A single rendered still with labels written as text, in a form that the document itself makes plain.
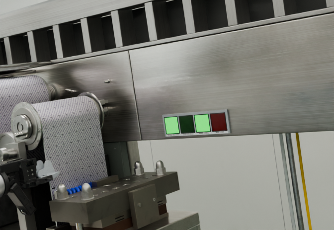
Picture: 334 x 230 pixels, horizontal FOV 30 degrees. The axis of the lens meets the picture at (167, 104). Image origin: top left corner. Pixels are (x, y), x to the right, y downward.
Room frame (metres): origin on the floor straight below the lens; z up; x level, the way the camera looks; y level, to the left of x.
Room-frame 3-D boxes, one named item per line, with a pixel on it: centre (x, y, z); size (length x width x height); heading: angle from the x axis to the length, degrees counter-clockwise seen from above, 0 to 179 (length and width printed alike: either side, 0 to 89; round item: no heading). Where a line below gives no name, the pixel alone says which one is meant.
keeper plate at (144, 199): (1.84, 0.11, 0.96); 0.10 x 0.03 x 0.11; 139
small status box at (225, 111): (1.88, -0.08, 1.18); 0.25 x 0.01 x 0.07; 49
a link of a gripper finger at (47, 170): (1.84, 0.37, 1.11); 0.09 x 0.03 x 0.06; 138
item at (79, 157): (1.94, 0.30, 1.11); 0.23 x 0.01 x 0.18; 139
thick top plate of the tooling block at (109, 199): (1.89, 0.19, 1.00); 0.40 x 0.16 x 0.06; 139
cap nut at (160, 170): (1.99, 0.05, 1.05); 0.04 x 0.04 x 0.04
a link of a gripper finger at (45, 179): (1.80, 0.40, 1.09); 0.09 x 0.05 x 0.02; 138
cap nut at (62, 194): (1.80, 0.34, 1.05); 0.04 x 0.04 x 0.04
